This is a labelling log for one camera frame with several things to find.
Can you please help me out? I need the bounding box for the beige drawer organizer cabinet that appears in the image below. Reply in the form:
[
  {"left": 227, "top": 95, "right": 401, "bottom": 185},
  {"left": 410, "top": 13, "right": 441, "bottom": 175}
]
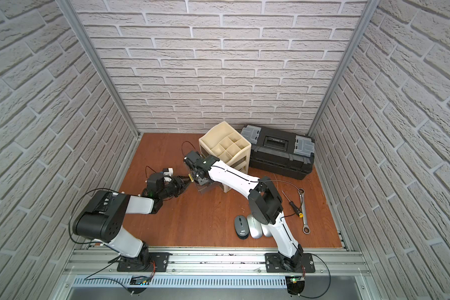
[{"left": 199, "top": 121, "right": 251, "bottom": 175}]

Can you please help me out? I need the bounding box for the silver computer mouse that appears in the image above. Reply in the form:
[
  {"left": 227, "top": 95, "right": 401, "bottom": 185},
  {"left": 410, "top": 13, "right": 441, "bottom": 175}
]
[
  {"left": 247, "top": 214, "right": 263, "bottom": 239},
  {"left": 261, "top": 224, "right": 272, "bottom": 238}
]

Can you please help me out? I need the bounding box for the clear drawer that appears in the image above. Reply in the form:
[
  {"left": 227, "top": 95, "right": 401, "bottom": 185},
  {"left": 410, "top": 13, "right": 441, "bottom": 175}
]
[{"left": 189, "top": 170, "right": 223, "bottom": 195}]

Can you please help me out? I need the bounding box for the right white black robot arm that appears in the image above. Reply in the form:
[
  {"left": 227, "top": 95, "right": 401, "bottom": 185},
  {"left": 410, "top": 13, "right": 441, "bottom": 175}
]
[{"left": 184, "top": 151, "right": 303, "bottom": 269}]

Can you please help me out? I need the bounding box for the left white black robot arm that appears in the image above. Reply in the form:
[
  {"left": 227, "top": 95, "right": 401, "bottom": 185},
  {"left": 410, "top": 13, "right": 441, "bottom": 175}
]
[{"left": 71, "top": 172, "right": 191, "bottom": 267}]

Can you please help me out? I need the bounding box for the black plastic toolbox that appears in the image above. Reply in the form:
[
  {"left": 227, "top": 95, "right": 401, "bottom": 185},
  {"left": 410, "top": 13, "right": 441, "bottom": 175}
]
[{"left": 241, "top": 124, "right": 315, "bottom": 180}]

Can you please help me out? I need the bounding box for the black yellow screwdriver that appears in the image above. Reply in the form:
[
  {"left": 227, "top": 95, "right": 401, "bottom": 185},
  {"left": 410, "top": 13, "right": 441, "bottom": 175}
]
[{"left": 282, "top": 191, "right": 304, "bottom": 218}]

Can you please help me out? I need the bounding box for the silver combination wrench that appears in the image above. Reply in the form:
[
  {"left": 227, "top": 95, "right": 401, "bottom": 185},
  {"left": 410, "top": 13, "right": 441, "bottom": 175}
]
[{"left": 298, "top": 188, "right": 311, "bottom": 235}]

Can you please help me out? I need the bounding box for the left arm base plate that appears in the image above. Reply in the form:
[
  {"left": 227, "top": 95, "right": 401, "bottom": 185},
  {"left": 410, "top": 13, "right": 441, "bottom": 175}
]
[{"left": 117, "top": 252, "right": 171, "bottom": 273}]

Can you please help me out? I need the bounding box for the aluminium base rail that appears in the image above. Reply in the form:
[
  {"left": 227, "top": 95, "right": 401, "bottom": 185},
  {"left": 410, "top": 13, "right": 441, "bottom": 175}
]
[{"left": 63, "top": 246, "right": 371, "bottom": 276}]

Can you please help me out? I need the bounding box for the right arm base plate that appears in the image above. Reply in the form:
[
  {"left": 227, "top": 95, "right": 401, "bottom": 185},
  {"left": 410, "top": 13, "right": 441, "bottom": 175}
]
[{"left": 264, "top": 252, "right": 316, "bottom": 273}]

